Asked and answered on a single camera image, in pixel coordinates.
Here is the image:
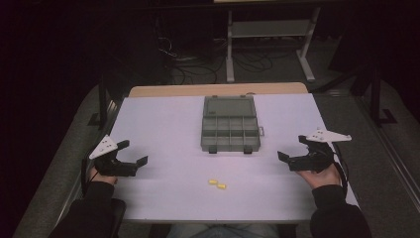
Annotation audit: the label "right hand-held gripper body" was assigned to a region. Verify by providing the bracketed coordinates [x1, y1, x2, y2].
[288, 128, 353, 174]

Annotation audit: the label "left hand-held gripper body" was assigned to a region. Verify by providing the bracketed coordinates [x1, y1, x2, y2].
[88, 134, 139, 178]

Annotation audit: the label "grey plastic compartment box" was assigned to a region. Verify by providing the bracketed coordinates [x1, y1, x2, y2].
[200, 94, 265, 155]

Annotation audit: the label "person's left hand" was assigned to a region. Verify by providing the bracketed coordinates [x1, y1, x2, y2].
[88, 166, 119, 186]

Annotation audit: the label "person's right hand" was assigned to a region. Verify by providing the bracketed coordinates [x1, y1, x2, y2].
[296, 165, 342, 190]

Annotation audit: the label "black metal stand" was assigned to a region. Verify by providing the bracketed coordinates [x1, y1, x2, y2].
[312, 60, 398, 128]
[86, 74, 131, 131]

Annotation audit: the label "beige wooden board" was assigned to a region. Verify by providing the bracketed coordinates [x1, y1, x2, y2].
[127, 81, 309, 99]

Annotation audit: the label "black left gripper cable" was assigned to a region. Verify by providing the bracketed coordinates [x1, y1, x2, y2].
[80, 158, 100, 196]

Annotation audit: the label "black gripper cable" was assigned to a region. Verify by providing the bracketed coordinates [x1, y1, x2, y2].
[80, 158, 100, 196]
[332, 144, 350, 196]

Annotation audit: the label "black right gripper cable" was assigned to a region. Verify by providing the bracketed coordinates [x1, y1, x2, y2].
[332, 144, 350, 196]

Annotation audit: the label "black cables on floor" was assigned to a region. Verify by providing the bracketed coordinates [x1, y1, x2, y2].
[154, 19, 289, 85]

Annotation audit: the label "white metal desk frame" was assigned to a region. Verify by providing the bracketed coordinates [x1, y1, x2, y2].
[225, 5, 322, 84]

